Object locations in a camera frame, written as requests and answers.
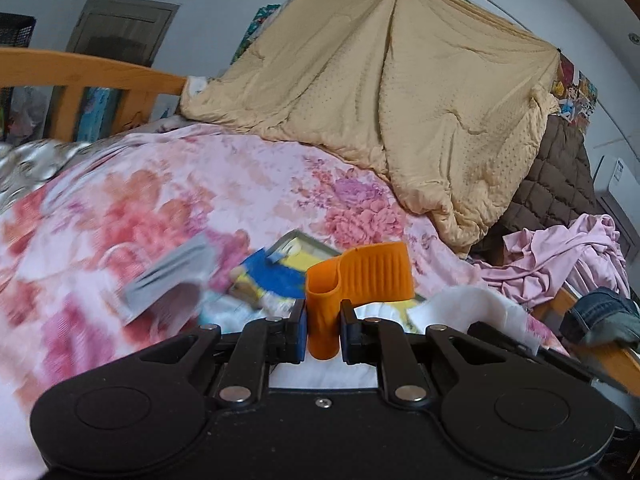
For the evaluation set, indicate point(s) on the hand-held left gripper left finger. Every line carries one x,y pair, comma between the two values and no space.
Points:
299,332

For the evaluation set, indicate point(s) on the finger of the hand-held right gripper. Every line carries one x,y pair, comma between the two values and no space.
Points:
575,366

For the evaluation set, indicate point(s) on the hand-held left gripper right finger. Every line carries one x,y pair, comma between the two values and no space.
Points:
346,332

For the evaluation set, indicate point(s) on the orange silicone sleeve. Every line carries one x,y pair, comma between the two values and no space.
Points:
350,275

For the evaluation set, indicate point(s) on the white baby cloth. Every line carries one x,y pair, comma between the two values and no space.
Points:
465,310

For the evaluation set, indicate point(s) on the white long box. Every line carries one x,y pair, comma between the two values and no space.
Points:
170,280

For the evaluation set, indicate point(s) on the blue jeans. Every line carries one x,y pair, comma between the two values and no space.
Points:
600,316

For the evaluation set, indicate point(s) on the pink garment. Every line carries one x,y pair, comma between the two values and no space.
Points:
560,260

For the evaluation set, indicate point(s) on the white air conditioner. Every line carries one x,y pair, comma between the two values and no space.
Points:
620,195

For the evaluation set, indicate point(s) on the brown quilted blanket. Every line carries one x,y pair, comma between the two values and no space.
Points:
555,185

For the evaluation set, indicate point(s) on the pink floral bed sheet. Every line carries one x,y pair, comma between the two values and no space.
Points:
150,200

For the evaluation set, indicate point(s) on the yellow dotted blanket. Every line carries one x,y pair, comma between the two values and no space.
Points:
400,110

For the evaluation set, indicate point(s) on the white pillow cloth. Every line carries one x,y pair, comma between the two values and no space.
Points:
197,85

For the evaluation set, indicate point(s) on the blue printed box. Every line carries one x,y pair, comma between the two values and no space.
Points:
97,110

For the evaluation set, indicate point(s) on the silver gold patterned bedspread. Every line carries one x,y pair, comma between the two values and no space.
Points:
40,160

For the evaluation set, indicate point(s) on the round ceiling light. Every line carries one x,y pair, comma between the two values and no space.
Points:
634,37

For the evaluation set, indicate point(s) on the grey cabinet door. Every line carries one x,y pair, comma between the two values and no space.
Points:
120,25

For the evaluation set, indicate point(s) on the black plastic crate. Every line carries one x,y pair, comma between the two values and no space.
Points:
15,30

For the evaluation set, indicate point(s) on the cartoon wall poster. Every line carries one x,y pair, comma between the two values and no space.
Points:
575,90

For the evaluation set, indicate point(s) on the teal wall poster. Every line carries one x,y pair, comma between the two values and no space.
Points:
257,27

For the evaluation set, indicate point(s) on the wooden bed frame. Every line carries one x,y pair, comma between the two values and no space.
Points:
90,72

